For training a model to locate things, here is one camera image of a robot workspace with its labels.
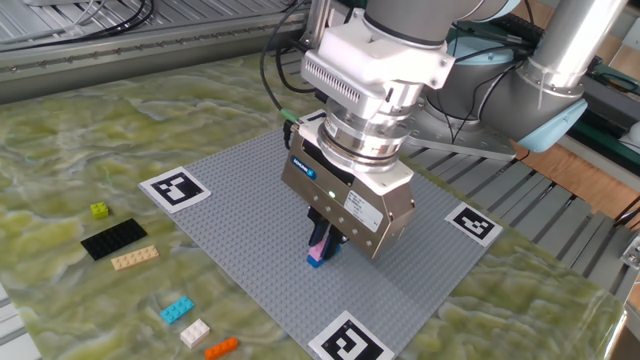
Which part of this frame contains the grey Lego baseplate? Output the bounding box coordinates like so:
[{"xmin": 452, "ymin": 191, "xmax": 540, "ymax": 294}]
[{"xmin": 138, "ymin": 117, "xmax": 503, "ymax": 360}]

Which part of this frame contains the black keyboard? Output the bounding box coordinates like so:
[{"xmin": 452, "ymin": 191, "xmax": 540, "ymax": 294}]
[{"xmin": 494, "ymin": 13, "xmax": 545, "ymax": 46}]

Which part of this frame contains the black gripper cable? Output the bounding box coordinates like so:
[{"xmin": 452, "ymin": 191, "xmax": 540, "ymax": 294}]
[{"xmin": 274, "ymin": 47, "xmax": 332, "ymax": 105}]

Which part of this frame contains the silver corner bracket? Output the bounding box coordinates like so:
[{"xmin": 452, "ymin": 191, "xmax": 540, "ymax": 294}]
[{"xmin": 621, "ymin": 236, "xmax": 640, "ymax": 272}]

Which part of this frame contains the grey cable green connector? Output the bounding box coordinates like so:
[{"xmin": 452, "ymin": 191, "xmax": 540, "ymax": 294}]
[{"xmin": 259, "ymin": 0, "xmax": 311, "ymax": 126}]

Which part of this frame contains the black Lego plate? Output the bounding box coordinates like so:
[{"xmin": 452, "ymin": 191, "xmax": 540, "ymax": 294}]
[{"xmin": 80, "ymin": 217, "xmax": 149, "ymax": 262}]

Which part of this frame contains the cyan Lego brick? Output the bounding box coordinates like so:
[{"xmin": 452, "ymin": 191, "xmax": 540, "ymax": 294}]
[{"xmin": 159, "ymin": 295, "xmax": 196, "ymax": 325}]

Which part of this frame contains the orange narrow Lego brick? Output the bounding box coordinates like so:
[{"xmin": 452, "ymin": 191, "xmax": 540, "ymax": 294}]
[{"xmin": 204, "ymin": 336, "xmax": 240, "ymax": 360}]

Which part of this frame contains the light pink Lego brick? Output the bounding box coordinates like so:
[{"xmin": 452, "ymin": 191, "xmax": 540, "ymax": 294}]
[{"xmin": 307, "ymin": 237, "xmax": 331, "ymax": 264}]

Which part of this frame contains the spiral pattern fiducial marker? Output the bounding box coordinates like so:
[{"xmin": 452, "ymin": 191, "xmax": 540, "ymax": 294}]
[{"xmin": 307, "ymin": 310, "xmax": 396, "ymax": 360}]

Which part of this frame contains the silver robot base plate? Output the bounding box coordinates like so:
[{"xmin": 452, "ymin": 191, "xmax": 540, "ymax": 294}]
[{"xmin": 404, "ymin": 94, "xmax": 519, "ymax": 161}]

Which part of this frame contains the white Lego brick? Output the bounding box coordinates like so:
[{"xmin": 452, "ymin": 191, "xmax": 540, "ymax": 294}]
[{"xmin": 179, "ymin": 318, "xmax": 211, "ymax": 350}]

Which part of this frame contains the black cable bundle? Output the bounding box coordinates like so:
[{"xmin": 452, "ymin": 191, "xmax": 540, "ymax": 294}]
[{"xmin": 0, "ymin": 0, "xmax": 154, "ymax": 51}]

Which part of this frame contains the white cable tie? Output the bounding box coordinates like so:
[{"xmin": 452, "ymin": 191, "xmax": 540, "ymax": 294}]
[{"xmin": 535, "ymin": 63, "xmax": 557, "ymax": 110}]

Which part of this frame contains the green workbench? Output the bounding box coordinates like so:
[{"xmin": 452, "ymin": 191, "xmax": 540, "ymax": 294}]
[{"xmin": 444, "ymin": 0, "xmax": 640, "ymax": 166}]

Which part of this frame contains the silver Schunk gripper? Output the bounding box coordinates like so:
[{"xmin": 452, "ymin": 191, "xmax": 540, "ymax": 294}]
[{"xmin": 280, "ymin": 112, "xmax": 416, "ymax": 261}]

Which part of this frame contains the grey aluminium table rail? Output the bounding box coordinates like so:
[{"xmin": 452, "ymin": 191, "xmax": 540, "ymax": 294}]
[{"xmin": 0, "ymin": 9, "xmax": 311, "ymax": 104}]

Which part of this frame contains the tan Lego plate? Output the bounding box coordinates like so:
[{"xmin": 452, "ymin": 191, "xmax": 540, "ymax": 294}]
[{"xmin": 110, "ymin": 244, "xmax": 161, "ymax": 272}]

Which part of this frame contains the blue long Lego brick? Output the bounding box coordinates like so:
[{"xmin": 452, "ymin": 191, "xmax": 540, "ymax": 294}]
[{"xmin": 306, "ymin": 244, "xmax": 344, "ymax": 270}]

